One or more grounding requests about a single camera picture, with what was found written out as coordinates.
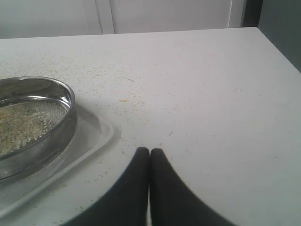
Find round steel mesh sieve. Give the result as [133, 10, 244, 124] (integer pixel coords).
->
[0, 76, 78, 186]

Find yellow grain mixture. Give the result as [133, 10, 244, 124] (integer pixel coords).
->
[0, 105, 55, 156]

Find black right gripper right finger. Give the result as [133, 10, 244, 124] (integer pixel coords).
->
[150, 148, 233, 226]

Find white cabinet doors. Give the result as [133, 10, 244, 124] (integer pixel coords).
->
[0, 0, 246, 39]

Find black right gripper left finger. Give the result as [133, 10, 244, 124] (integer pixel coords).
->
[65, 147, 150, 226]

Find white plastic tray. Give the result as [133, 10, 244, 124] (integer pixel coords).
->
[0, 104, 114, 218]

